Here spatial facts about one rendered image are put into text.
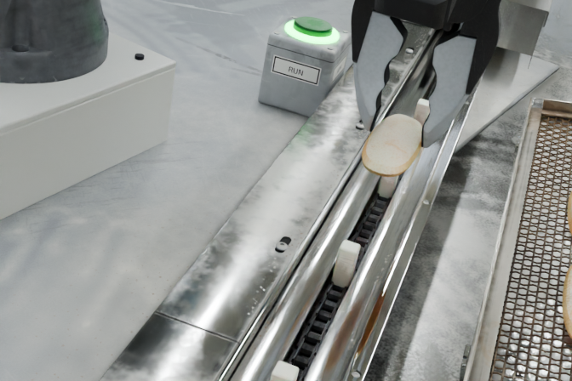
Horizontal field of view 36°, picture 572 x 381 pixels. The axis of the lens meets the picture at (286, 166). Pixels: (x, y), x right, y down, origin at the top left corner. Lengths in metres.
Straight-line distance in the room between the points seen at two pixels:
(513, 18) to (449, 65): 0.47
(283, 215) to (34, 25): 0.24
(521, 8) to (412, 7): 0.56
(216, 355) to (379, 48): 0.24
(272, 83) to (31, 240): 0.33
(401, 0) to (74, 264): 0.30
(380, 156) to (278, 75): 0.29
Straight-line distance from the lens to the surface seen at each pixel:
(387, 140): 0.63
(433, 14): 0.51
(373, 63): 0.62
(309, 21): 0.90
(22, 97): 0.69
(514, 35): 1.08
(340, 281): 0.63
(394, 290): 0.60
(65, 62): 0.71
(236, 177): 0.77
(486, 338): 0.54
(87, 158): 0.73
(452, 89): 0.61
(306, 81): 0.88
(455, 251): 0.74
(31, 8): 0.70
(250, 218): 0.64
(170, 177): 0.75
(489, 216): 0.80
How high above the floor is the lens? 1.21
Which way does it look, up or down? 29 degrees down
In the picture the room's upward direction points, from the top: 11 degrees clockwise
